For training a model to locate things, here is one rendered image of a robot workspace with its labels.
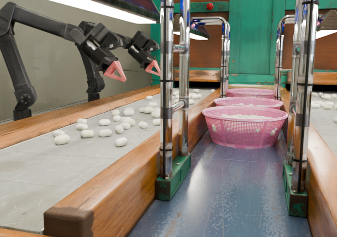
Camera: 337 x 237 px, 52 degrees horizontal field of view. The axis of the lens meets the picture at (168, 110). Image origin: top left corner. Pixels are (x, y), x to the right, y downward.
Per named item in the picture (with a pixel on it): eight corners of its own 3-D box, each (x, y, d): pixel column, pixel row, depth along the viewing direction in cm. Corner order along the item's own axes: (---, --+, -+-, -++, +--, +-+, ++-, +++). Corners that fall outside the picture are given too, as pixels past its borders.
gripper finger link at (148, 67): (167, 69, 175) (154, 57, 176) (163, 69, 169) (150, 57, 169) (159, 79, 177) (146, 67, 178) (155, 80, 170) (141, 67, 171)
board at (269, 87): (222, 88, 197) (222, 85, 197) (224, 85, 211) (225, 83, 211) (283, 89, 188) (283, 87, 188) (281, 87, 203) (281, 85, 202)
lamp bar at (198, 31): (167, 31, 137) (168, 13, 136) (196, 39, 196) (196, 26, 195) (187, 31, 135) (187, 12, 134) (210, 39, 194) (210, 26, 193)
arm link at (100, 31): (112, 36, 136) (89, 13, 133) (114, 34, 128) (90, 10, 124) (92, 57, 135) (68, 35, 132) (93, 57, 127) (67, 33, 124)
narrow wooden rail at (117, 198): (45, 297, 42) (40, 211, 40) (220, 103, 214) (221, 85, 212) (86, 306, 40) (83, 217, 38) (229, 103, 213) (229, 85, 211)
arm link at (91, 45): (106, 49, 133) (93, 38, 133) (103, 45, 127) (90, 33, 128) (94, 62, 132) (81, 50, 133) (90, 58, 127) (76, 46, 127)
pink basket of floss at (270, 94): (246, 114, 163) (247, 94, 161) (214, 106, 186) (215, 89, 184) (288, 110, 175) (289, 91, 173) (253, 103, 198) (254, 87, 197)
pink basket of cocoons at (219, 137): (194, 148, 102) (195, 116, 101) (208, 129, 128) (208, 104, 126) (289, 155, 96) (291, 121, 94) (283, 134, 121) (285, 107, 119)
